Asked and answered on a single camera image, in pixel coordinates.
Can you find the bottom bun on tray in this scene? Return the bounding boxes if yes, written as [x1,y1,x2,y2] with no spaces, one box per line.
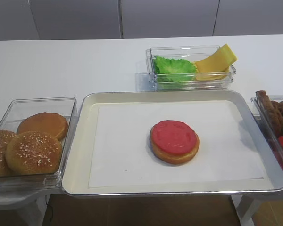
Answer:
[150,129,200,165]

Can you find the green lettuce leaf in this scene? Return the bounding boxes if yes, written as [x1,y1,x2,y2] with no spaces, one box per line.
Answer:
[153,56,197,89]

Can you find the clear right ingredient container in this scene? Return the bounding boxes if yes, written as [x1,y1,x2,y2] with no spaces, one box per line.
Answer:
[251,93,283,169]

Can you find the plain bun bottom in container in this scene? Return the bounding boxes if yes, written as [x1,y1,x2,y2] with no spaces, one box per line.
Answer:
[17,112,68,141]

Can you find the front sesame bun top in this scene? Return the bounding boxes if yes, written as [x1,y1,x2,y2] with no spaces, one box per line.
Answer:
[5,131,63,175]

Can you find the white metal serving tray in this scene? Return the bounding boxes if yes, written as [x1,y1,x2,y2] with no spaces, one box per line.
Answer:
[62,90,283,195]

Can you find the white paper tray liner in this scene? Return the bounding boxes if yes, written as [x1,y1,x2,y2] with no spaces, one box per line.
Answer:
[89,101,265,187]

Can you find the red tomato slice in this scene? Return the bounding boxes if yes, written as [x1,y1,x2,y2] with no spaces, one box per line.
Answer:
[150,120,199,155]

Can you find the yellow cheese slices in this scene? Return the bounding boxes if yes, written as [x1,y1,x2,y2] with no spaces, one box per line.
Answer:
[195,44,237,81]

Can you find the clear lettuce cheese container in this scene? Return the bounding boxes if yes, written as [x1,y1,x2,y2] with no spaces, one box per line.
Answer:
[146,45,236,91]

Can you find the clear left bun container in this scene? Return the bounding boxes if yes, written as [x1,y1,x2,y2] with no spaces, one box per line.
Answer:
[0,97,78,192]

